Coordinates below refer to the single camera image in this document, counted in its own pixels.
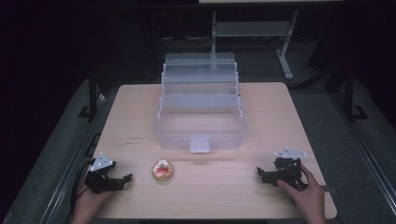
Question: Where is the aluminium rail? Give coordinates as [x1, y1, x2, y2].
[331, 92, 396, 216]
[38, 92, 108, 224]

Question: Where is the black metal frame post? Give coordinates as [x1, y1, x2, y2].
[340, 66, 369, 123]
[78, 69, 101, 120]

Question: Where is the round clear packet red snack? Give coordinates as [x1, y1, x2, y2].
[151, 159, 174, 182]

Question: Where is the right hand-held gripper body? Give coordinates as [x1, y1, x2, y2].
[261, 147, 310, 192]

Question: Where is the person's right hand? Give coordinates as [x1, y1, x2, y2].
[276, 163, 328, 224]

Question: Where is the grey metal stand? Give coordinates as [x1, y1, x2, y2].
[210, 8, 300, 80]

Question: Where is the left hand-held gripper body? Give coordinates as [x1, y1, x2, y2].
[84, 151, 125, 195]

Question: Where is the black cable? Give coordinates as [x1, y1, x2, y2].
[70, 158, 96, 218]

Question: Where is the person's left hand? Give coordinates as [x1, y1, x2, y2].
[70, 176, 117, 224]

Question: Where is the clear plastic tiered storage box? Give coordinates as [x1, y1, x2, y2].
[152, 51, 248, 154]

